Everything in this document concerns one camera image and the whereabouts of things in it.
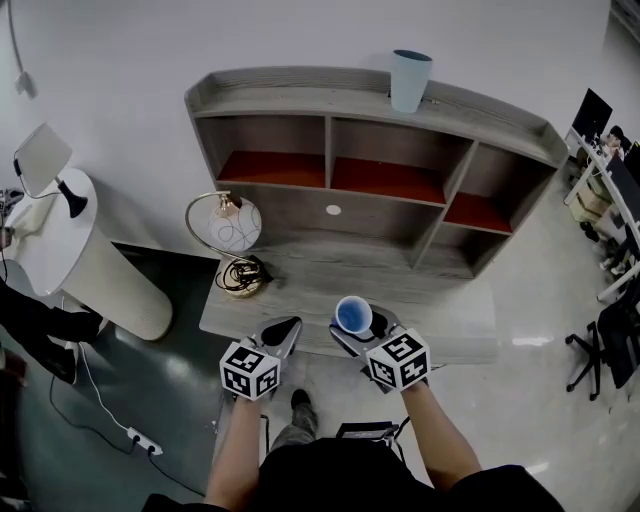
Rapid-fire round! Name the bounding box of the black coiled lamp cord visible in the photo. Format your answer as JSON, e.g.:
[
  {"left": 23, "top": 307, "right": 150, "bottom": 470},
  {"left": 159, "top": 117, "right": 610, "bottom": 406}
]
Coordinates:
[{"left": 215, "top": 255, "right": 274, "bottom": 296}]

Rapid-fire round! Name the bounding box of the long white office desk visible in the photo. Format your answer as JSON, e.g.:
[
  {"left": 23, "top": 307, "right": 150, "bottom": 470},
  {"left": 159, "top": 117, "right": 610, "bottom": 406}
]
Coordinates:
[{"left": 563, "top": 127, "right": 640, "bottom": 302}]

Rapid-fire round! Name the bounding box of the pale blue tall vase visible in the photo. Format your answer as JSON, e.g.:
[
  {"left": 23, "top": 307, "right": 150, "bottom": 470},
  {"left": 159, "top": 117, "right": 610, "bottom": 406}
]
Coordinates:
[{"left": 389, "top": 48, "right": 435, "bottom": 115}]

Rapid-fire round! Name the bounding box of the person's black shirt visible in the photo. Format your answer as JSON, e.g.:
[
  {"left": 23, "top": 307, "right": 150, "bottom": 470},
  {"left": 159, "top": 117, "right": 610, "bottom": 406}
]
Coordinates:
[{"left": 142, "top": 436, "right": 566, "bottom": 512}]

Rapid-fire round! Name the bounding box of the wooden shelf unit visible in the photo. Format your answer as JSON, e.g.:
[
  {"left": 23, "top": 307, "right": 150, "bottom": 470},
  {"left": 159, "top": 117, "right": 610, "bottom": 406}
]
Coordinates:
[{"left": 183, "top": 66, "right": 572, "bottom": 281}]

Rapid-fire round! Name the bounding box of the black office chair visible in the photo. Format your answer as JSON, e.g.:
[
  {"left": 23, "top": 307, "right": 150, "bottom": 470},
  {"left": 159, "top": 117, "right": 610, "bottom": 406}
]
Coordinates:
[{"left": 565, "top": 287, "right": 640, "bottom": 402}]

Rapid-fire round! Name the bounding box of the white power strip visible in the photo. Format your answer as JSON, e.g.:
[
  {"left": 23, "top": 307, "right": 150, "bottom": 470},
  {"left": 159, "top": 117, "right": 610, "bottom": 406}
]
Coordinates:
[{"left": 126, "top": 425, "right": 164, "bottom": 457}]

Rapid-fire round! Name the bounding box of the grey wall outlet with conduit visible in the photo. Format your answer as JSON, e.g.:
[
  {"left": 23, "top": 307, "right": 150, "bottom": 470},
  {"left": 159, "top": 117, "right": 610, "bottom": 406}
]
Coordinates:
[{"left": 6, "top": 0, "right": 40, "bottom": 100}]

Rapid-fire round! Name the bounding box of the person's left forearm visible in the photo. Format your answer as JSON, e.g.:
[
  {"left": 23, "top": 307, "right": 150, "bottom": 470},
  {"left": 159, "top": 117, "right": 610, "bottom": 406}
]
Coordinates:
[{"left": 204, "top": 396, "right": 267, "bottom": 509}]

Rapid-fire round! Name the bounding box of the white power cable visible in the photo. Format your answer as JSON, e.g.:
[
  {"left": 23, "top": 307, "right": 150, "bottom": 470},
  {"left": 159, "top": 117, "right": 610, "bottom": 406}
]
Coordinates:
[{"left": 76, "top": 341, "right": 134, "bottom": 434}]

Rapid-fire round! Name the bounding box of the black floor cable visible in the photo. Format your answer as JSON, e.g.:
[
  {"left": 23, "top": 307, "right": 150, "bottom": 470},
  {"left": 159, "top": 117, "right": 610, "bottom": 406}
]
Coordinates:
[
  {"left": 146, "top": 451, "right": 207, "bottom": 497},
  {"left": 48, "top": 373, "right": 137, "bottom": 452}
]

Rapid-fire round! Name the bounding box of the white round pedestal table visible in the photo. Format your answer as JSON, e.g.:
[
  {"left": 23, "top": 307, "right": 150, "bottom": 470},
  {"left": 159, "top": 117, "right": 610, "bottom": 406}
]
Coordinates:
[{"left": 0, "top": 168, "right": 175, "bottom": 343}]

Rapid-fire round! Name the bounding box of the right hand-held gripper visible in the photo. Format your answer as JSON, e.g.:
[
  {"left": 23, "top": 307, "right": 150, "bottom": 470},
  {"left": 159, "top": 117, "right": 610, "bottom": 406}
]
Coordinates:
[{"left": 328, "top": 305, "right": 432, "bottom": 394}]

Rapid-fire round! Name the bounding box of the person's right forearm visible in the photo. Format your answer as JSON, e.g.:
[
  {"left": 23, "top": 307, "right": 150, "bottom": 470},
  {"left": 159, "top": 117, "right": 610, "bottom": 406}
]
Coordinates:
[{"left": 401, "top": 383, "right": 484, "bottom": 492}]

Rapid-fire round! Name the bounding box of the cream storage crate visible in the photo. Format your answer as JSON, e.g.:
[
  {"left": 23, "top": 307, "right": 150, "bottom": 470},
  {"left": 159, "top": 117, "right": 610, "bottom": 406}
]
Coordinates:
[{"left": 569, "top": 174, "right": 614, "bottom": 224}]

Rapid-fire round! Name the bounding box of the black computer monitor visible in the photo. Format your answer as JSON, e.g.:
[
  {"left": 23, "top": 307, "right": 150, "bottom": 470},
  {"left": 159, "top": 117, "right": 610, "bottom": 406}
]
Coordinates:
[{"left": 570, "top": 87, "right": 615, "bottom": 139}]

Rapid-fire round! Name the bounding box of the black waist device box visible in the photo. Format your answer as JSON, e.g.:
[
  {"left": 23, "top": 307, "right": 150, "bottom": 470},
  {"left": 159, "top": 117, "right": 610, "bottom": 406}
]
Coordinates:
[{"left": 335, "top": 420, "right": 397, "bottom": 442}]

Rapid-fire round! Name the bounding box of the black device cable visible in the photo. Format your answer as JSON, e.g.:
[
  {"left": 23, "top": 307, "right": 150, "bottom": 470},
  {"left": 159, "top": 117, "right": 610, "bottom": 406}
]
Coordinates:
[{"left": 389, "top": 414, "right": 414, "bottom": 462}]

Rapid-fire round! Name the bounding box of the gold arc globe lamp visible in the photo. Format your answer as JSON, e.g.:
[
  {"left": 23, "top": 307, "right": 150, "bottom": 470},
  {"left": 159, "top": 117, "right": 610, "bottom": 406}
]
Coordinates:
[{"left": 184, "top": 190, "right": 274, "bottom": 300}]

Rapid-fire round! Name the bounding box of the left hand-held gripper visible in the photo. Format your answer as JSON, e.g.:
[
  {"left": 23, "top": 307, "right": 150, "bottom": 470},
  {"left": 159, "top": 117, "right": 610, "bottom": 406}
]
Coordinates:
[{"left": 218, "top": 315, "right": 304, "bottom": 402}]

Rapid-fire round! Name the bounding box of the white shade table lamp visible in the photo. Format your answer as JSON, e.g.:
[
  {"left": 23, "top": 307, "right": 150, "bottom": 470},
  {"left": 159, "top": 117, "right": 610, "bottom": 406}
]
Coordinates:
[{"left": 12, "top": 122, "right": 90, "bottom": 220}]

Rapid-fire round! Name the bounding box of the blue plastic cup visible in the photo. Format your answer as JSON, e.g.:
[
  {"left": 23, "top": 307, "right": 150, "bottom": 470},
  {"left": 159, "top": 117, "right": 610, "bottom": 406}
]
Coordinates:
[{"left": 333, "top": 294, "right": 375, "bottom": 336}]

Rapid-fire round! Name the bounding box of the person's grey trouser leg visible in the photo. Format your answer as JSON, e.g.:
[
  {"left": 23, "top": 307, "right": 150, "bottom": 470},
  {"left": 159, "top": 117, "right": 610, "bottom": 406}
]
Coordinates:
[{"left": 271, "top": 399, "right": 321, "bottom": 452}]

